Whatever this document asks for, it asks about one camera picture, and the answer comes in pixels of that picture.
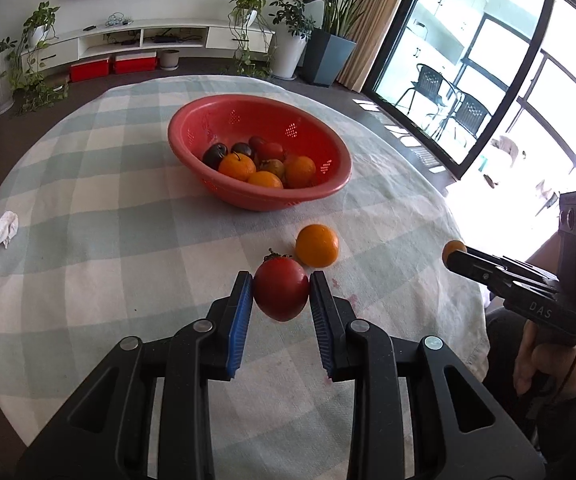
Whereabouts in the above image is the trailing vine plant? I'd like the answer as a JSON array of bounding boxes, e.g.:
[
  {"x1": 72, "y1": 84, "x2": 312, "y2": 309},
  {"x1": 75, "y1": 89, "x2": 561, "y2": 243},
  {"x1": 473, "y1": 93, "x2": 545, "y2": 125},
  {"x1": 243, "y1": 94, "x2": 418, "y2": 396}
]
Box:
[
  {"x1": 8, "y1": 1, "x2": 69, "y2": 113},
  {"x1": 228, "y1": 0, "x2": 275, "y2": 80}
]

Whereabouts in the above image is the person's right hand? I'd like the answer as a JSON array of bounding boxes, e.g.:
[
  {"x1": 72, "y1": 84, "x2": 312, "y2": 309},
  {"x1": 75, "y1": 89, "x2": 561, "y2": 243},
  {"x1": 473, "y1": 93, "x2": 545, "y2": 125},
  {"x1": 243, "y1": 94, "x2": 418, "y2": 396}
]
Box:
[{"x1": 513, "y1": 317, "x2": 576, "y2": 408}]

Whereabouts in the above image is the red storage box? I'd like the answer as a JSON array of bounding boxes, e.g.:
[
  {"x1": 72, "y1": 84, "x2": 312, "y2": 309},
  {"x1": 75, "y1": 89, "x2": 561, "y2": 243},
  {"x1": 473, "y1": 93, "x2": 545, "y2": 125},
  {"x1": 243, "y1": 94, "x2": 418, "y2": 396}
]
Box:
[
  {"x1": 69, "y1": 57, "x2": 110, "y2": 83},
  {"x1": 113, "y1": 51, "x2": 159, "y2": 75}
]

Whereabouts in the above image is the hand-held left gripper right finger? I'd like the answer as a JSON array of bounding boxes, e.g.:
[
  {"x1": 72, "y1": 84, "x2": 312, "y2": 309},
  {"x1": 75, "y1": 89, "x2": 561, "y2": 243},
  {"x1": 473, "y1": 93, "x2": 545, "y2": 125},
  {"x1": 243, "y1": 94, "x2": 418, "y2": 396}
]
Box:
[{"x1": 309, "y1": 270, "x2": 546, "y2": 480}]

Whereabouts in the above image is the glass sliding door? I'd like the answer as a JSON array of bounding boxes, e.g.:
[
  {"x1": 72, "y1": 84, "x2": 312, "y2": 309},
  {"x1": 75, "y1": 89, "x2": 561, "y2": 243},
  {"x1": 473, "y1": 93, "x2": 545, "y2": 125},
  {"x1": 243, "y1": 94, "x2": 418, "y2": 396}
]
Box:
[{"x1": 363, "y1": 0, "x2": 576, "y2": 181}]

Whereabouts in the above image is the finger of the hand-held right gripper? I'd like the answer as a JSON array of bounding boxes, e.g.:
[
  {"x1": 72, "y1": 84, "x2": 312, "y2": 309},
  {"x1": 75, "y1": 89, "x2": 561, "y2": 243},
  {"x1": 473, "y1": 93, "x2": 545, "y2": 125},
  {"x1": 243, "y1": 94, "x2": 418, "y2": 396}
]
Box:
[
  {"x1": 465, "y1": 247, "x2": 560, "y2": 284},
  {"x1": 446, "y1": 249, "x2": 525, "y2": 302}
]

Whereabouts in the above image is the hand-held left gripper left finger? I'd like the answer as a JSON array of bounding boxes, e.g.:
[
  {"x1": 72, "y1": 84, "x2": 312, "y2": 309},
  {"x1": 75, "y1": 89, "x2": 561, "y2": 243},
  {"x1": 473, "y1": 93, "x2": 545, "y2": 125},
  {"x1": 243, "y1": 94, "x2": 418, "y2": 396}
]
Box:
[{"x1": 15, "y1": 270, "x2": 255, "y2": 480}]

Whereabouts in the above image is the checked pale green tablecloth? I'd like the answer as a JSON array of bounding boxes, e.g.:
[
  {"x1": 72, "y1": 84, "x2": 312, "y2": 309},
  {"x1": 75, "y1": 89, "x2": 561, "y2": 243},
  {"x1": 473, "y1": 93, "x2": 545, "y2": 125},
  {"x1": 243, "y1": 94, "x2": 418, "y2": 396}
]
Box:
[{"x1": 0, "y1": 74, "x2": 491, "y2": 463}]

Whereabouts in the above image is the large red tomato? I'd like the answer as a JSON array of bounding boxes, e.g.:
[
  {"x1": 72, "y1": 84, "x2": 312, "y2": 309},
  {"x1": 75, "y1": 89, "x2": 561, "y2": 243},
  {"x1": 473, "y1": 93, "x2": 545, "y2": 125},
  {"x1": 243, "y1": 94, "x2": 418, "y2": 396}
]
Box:
[{"x1": 252, "y1": 248, "x2": 311, "y2": 323}]

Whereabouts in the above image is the white television cabinet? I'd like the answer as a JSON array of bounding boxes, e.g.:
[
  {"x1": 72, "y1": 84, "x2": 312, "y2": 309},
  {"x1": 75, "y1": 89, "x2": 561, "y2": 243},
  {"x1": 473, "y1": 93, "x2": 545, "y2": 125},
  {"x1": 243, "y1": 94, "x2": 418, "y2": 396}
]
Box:
[{"x1": 20, "y1": 19, "x2": 275, "y2": 78}]

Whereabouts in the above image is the black outdoor chair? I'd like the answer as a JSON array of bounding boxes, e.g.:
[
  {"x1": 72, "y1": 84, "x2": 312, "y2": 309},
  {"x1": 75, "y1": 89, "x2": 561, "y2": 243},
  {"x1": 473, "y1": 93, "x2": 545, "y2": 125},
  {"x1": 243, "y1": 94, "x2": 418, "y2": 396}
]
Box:
[
  {"x1": 393, "y1": 62, "x2": 456, "y2": 121},
  {"x1": 430, "y1": 87, "x2": 494, "y2": 148}
]

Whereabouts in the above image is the red plastic colander basket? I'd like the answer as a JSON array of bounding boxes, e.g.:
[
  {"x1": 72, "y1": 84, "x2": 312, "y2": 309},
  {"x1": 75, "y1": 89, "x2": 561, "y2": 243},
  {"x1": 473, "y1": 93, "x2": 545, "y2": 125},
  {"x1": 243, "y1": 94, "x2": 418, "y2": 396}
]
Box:
[{"x1": 167, "y1": 94, "x2": 353, "y2": 212}]

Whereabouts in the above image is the crumpled white tissue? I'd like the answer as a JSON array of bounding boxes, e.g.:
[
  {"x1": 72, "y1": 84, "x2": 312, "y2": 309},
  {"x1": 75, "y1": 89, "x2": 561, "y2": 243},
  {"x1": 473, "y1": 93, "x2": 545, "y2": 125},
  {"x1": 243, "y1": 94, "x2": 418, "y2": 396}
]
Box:
[{"x1": 0, "y1": 210, "x2": 20, "y2": 249}]

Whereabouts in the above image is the bushy plant in white pot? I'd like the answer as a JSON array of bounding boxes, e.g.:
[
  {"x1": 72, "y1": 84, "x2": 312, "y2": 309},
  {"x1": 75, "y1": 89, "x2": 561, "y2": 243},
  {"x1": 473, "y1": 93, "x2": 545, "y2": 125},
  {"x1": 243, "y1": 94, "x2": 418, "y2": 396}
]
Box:
[{"x1": 268, "y1": 0, "x2": 316, "y2": 81}]

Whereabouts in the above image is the broad-leaf plant in tapered pot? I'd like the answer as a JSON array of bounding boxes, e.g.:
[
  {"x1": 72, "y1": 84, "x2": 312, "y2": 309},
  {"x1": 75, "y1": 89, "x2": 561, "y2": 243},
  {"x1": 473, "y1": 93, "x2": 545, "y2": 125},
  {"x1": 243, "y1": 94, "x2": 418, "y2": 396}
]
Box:
[{"x1": 300, "y1": 0, "x2": 414, "y2": 87}]

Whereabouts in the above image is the small brown fruit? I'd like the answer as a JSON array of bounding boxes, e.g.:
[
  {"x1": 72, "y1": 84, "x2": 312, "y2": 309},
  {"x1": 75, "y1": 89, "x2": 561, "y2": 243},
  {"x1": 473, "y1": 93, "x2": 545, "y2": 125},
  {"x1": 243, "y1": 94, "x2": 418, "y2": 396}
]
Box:
[
  {"x1": 259, "y1": 158, "x2": 287, "y2": 180},
  {"x1": 442, "y1": 240, "x2": 468, "y2": 265}
]

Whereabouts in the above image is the beige curtain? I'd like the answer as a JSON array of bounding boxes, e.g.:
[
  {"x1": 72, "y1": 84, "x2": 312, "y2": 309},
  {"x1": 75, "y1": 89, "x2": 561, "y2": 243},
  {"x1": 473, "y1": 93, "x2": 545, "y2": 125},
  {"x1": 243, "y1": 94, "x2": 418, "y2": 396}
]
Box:
[{"x1": 335, "y1": 0, "x2": 419, "y2": 93}]

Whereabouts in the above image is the orange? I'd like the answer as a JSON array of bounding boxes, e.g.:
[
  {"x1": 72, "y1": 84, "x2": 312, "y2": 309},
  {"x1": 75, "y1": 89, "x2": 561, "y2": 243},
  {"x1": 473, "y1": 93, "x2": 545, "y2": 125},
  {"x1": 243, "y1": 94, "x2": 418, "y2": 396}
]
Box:
[
  {"x1": 247, "y1": 170, "x2": 285, "y2": 190},
  {"x1": 295, "y1": 223, "x2": 340, "y2": 268},
  {"x1": 218, "y1": 153, "x2": 257, "y2": 183},
  {"x1": 284, "y1": 155, "x2": 317, "y2": 189}
]

